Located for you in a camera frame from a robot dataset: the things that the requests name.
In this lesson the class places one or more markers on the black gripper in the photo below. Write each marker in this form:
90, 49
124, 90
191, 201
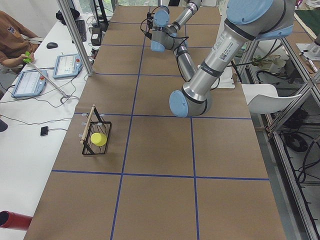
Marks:
149, 23

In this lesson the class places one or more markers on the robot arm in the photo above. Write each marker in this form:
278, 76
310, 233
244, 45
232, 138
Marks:
161, 25
246, 20

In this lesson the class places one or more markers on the yellow plastic cup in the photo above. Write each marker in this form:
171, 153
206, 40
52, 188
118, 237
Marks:
99, 139

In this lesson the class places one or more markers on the black power box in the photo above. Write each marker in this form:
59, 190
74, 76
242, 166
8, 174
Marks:
96, 36

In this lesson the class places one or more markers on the black keyboard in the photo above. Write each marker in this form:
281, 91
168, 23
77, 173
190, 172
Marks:
81, 27

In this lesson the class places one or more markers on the far teach pendant tablet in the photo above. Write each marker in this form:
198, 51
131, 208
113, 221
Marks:
67, 66

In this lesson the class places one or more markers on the teach pendant tablet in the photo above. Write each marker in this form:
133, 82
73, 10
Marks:
67, 66
29, 84

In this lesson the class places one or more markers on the black computer mouse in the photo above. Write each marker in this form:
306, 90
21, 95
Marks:
51, 45

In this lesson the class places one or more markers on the metal grabber stick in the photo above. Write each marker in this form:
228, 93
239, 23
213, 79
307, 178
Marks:
29, 60

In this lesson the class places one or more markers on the seated person brown shirt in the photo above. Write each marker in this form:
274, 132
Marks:
13, 47

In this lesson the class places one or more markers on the near teach pendant tablet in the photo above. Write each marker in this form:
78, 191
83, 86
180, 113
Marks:
29, 84

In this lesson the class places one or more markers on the white plastic chair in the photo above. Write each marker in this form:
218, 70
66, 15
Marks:
264, 99

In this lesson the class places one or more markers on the small black puck device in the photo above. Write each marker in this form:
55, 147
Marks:
44, 131

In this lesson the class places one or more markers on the red cylinder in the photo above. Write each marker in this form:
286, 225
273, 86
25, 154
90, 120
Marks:
14, 221

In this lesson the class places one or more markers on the aluminium frame post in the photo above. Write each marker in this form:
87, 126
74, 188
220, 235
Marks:
75, 36

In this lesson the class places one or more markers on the black wire cup rack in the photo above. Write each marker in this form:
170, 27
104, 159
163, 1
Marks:
95, 123

